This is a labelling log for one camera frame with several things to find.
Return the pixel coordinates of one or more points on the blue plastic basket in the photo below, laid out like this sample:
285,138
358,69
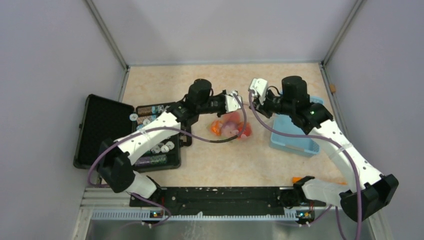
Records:
305,147

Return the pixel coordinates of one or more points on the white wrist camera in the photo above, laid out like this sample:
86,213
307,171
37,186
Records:
259,86
233,101

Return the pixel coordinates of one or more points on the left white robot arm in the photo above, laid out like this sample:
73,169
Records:
117,157

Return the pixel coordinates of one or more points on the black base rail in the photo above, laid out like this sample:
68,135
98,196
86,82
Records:
231,201

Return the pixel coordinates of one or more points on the clear zip top bag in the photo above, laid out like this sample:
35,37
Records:
222,139

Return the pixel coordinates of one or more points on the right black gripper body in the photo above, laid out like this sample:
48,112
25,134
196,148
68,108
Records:
279,104

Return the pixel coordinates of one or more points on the peach fruit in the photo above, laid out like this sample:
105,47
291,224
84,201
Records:
234,117

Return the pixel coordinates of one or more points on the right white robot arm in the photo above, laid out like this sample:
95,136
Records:
366,191

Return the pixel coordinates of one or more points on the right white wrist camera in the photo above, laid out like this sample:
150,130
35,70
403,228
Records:
259,86

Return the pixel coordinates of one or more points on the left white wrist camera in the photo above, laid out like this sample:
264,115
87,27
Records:
233,101

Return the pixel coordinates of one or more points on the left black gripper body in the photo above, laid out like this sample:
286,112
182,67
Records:
213,104

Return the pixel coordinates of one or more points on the small brown object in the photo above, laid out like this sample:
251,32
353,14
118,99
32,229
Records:
332,88

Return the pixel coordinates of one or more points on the orange carrot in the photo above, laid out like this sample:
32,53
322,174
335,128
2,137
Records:
296,179

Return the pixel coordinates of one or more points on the black open tool case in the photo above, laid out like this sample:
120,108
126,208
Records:
104,118

